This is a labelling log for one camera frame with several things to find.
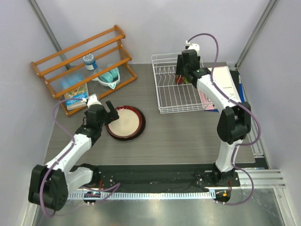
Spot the red floral small plate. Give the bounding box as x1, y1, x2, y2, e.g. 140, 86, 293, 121
175, 75, 188, 85

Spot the dark red cream plate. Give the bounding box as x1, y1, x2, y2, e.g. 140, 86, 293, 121
105, 105, 144, 140

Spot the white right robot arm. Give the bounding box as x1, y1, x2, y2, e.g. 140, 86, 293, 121
176, 49, 251, 187

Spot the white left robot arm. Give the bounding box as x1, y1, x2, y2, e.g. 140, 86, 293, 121
28, 98, 119, 211

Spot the orange wooden shelf rack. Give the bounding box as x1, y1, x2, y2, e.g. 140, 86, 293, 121
31, 24, 138, 117

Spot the blue snack box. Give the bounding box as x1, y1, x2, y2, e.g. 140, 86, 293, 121
60, 73, 89, 111

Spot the pink white booklet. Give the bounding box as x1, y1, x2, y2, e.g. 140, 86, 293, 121
197, 66, 241, 111

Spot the teal white bowl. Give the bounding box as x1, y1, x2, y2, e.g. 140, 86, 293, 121
97, 67, 120, 89

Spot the blue clipboard folder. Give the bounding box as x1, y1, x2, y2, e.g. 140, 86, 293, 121
230, 70, 245, 102

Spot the clear bottle blue cap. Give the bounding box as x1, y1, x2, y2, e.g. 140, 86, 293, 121
83, 54, 101, 74

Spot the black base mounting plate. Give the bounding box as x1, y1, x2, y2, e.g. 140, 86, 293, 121
65, 163, 242, 189

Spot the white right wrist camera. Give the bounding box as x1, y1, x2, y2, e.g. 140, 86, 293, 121
185, 40, 200, 56

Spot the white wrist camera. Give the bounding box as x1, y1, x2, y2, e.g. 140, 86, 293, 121
185, 40, 200, 56
81, 94, 101, 108

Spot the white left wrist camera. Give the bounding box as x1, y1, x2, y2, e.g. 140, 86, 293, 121
81, 94, 101, 108

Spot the white wire dish rack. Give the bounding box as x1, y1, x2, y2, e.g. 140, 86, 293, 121
151, 53, 210, 114

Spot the white slotted cable duct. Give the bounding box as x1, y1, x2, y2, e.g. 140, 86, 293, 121
68, 190, 216, 200

